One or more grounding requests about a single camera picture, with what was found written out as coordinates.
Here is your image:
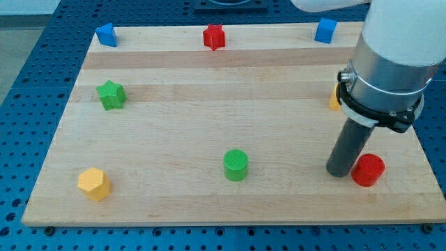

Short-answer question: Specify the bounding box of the red star block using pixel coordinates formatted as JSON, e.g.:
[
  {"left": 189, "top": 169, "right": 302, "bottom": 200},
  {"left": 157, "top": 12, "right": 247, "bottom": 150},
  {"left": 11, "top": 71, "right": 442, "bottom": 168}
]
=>
[{"left": 203, "top": 24, "right": 226, "bottom": 51}]

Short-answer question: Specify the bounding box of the green cylinder block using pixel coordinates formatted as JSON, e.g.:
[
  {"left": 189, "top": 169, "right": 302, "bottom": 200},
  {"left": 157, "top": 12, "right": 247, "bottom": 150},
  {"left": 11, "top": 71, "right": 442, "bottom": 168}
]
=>
[{"left": 223, "top": 149, "right": 249, "bottom": 181}]

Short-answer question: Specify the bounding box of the wooden board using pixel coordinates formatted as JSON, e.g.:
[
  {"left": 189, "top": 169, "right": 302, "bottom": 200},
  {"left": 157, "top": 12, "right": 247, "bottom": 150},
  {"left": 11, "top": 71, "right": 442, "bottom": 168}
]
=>
[{"left": 22, "top": 22, "right": 445, "bottom": 227}]

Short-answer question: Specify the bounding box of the blue cube block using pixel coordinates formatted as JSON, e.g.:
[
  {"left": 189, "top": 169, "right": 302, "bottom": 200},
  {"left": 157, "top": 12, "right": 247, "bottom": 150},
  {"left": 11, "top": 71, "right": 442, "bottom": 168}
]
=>
[{"left": 314, "top": 18, "right": 337, "bottom": 44}]

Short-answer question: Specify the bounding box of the red cylinder block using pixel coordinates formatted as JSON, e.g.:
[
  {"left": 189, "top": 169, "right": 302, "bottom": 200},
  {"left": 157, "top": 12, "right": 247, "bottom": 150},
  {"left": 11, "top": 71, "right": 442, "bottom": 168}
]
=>
[{"left": 351, "top": 153, "right": 385, "bottom": 187}]

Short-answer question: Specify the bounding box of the green star block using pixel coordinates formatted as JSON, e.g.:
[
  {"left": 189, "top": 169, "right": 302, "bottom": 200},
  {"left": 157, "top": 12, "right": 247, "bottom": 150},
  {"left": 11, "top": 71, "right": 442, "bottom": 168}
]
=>
[{"left": 95, "top": 80, "right": 127, "bottom": 111}]

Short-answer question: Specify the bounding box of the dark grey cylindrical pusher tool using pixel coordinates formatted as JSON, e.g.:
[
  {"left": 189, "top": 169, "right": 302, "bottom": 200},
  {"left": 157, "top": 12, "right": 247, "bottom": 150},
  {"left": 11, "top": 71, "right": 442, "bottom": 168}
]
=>
[{"left": 325, "top": 118, "right": 374, "bottom": 177}]

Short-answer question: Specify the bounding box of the yellow hexagon block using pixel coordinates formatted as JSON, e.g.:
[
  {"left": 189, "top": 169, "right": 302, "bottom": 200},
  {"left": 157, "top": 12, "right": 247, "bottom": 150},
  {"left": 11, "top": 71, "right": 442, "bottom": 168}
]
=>
[{"left": 77, "top": 167, "right": 112, "bottom": 201}]

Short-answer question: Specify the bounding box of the yellow block behind arm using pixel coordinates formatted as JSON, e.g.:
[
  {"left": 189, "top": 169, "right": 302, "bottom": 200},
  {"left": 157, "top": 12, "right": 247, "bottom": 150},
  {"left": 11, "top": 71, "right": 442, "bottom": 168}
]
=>
[{"left": 329, "top": 84, "right": 341, "bottom": 111}]

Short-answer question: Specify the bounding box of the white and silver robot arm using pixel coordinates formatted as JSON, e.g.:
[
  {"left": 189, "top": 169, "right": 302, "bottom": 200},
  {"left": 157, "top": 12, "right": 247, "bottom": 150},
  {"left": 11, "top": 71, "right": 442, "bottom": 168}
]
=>
[{"left": 337, "top": 0, "right": 445, "bottom": 133}]

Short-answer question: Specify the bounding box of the blue pentagon-shaped block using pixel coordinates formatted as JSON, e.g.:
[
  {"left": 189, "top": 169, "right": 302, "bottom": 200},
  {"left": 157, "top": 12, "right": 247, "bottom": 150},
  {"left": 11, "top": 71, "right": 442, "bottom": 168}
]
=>
[{"left": 95, "top": 22, "right": 117, "bottom": 47}]

